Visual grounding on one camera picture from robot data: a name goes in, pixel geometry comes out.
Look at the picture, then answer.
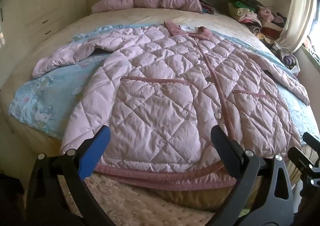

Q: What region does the cream wardrobe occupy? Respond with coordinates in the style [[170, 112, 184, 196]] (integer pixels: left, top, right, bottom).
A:
[[0, 0, 88, 48]]

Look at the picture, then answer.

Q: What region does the cream curtain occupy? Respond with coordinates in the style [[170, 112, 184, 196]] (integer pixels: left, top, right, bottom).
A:
[[274, 0, 318, 54]]

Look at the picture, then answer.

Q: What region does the pile of mixed clothes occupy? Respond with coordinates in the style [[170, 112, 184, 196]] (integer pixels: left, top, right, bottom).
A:
[[227, 0, 288, 43]]

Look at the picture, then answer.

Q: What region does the clear bag of clothes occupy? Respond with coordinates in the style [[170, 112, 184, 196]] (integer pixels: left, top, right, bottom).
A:
[[274, 43, 301, 75]]

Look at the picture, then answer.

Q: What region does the window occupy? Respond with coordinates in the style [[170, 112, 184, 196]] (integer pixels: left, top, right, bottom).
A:
[[301, 0, 320, 66]]

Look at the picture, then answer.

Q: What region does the blue cartoon printed blanket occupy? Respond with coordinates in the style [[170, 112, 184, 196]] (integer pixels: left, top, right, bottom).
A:
[[8, 24, 320, 141]]

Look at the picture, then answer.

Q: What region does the cream shaggy rug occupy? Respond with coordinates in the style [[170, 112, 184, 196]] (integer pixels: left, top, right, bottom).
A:
[[57, 172, 215, 226]]

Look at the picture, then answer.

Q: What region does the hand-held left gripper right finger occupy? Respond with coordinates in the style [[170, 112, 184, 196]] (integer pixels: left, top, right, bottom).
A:
[[211, 125, 294, 226]]

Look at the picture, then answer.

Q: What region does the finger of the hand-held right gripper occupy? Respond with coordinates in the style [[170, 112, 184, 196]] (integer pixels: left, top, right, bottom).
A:
[[302, 132, 320, 152], [287, 147, 320, 193]]

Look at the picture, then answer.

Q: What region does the pink quilted coat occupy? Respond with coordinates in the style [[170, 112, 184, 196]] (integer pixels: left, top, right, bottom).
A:
[[32, 21, 310, 190]]

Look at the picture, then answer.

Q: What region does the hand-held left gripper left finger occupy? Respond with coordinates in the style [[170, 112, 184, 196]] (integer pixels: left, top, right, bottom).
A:
[[26, 125, 116, 226]]

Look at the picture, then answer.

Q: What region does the bed with cream sheet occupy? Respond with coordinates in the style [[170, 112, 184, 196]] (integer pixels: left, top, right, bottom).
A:
[[0, 7, 320, 213]]

